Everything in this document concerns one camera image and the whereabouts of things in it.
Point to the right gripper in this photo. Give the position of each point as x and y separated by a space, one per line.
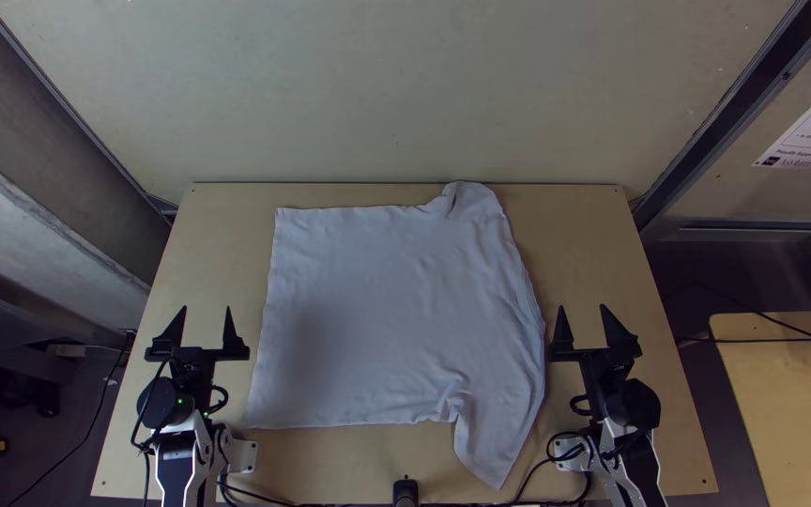
599 373

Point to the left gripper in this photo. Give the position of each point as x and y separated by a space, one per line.
194 370

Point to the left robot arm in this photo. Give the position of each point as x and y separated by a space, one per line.
191 451

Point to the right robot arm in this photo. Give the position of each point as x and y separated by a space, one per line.
624 451

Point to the white t-shirt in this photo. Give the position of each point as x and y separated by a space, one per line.
398 310

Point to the pale wooden side table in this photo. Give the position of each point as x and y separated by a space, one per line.
786 422

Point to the black camera post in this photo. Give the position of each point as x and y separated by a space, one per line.
405 493

